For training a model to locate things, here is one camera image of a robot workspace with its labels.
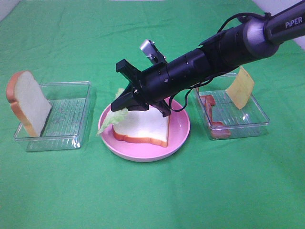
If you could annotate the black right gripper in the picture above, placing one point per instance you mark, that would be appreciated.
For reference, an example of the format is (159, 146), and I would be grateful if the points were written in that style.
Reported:
(146, 88)

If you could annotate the green lettuce leaf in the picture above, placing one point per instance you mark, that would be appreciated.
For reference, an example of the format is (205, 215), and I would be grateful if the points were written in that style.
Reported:
(112, 118)

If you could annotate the bread slice with brown crust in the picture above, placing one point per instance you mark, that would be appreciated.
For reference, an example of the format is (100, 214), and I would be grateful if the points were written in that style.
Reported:
(143, 127)

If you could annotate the yellow cheese slice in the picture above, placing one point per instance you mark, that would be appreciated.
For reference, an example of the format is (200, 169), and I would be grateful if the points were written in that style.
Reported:
(241, 88)

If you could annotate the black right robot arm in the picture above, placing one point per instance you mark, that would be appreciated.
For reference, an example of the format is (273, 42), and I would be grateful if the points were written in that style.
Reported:
(257, 37)

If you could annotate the pink round plate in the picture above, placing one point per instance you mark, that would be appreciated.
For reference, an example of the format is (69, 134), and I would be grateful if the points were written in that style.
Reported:
(179, 128)

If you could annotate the clear left plastic container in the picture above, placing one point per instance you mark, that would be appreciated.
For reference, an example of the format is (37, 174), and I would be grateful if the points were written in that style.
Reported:
(67, 121)

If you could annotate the clear plastic container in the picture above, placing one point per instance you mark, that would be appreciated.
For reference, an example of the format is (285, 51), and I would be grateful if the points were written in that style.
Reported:
(67, 121)
(224, 120)

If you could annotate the clear right plastic container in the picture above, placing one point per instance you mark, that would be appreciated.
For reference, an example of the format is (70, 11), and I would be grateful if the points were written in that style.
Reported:
(224, 120)

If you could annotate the leaning bread slice left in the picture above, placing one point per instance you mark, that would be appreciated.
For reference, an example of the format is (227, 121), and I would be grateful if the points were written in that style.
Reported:
(28, 102)

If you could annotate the green tablecloth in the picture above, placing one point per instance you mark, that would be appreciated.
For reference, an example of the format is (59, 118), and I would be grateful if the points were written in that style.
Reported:
(245, 183)

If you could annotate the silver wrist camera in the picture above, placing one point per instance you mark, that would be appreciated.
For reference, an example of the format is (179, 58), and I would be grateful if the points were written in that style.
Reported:
(152, 53)

